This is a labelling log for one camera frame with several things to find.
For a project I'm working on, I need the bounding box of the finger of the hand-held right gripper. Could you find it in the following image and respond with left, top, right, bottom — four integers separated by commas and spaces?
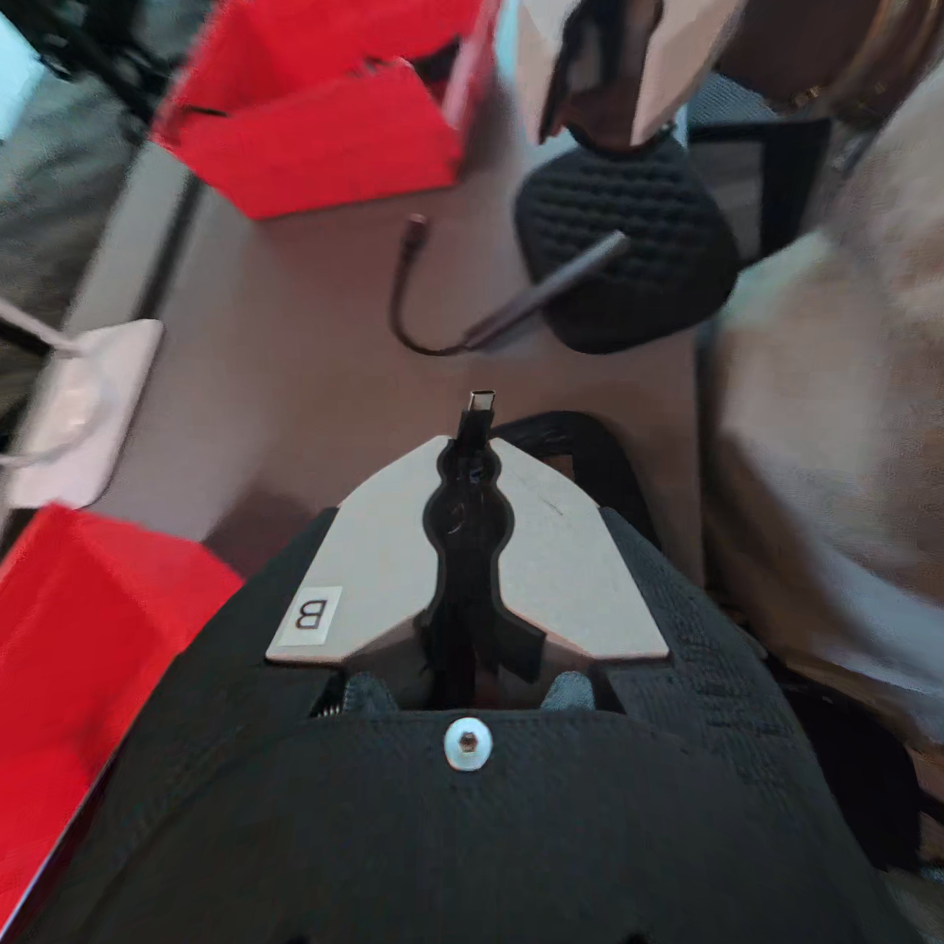
627, 0, 747, 147
515, 0, 591, 146

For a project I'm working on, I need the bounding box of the large red plastic bin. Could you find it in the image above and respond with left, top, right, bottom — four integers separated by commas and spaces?
151, 0, 502, 221

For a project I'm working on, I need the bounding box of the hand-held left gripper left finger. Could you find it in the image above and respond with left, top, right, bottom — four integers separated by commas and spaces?
264, 435, 452, 665

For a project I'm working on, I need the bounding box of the small red plastic bin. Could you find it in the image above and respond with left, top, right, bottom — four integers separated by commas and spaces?
0, 503, 246, 938

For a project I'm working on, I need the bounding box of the person's right hand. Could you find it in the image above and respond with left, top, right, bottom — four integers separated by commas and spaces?
725, 0, 880, 103

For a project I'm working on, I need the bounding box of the black honeycomb wrist pad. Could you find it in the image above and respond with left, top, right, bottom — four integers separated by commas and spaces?
514, 125, 740, 355

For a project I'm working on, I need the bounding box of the gold wrist bracelet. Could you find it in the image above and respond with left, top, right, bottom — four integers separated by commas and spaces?
763, 0, 944, 132

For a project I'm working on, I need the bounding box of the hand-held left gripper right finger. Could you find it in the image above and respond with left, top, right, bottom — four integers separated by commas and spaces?
487, 437, 671, 683

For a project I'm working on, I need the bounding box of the grey usb hub with pigtail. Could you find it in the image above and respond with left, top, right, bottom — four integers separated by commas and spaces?
389, 214, 631, 358

